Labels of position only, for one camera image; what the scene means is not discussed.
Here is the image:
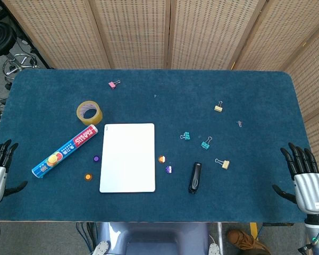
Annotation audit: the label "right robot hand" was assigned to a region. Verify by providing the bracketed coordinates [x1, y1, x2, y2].
[272, 142, 319, 215]

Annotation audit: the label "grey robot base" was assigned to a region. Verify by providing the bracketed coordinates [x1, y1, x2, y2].
[97, 222, 211, 255]

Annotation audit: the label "white magnetic board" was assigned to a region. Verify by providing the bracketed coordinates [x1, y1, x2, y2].
[99, 123, 156, 194]

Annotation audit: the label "blue plastic wrap box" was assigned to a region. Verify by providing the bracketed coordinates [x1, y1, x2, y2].
[31, 124, 99, 179]

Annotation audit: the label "brown shoe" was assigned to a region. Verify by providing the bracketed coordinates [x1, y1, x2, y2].
[226, 229, 272, 255]

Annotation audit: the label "silver table leg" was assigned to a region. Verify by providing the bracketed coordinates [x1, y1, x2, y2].
[216, 222, 225, 255]

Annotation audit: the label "white perforated pad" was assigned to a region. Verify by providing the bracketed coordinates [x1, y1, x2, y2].
[208, 242, 221, 255]
[92, 240, 111, 255]

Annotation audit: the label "black stapler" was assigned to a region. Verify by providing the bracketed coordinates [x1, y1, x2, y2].
[188, 161, 203, 194]

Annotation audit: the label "yellow packing tape roll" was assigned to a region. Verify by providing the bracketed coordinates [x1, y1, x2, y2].
[76, 100, 104, 126]

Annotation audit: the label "black stool chrome base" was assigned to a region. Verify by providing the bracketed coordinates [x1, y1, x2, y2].
[0, 21, 40, 90]

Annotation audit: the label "blue table mat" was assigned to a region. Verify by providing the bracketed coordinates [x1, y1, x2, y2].
[0, 69, 319, 223]

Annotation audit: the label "woven folding screen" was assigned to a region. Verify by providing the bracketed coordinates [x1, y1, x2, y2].
[1, 0, 319, 193]

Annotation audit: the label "black cables under table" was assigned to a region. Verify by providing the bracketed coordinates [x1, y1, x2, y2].
[75, 222, 99, 255]

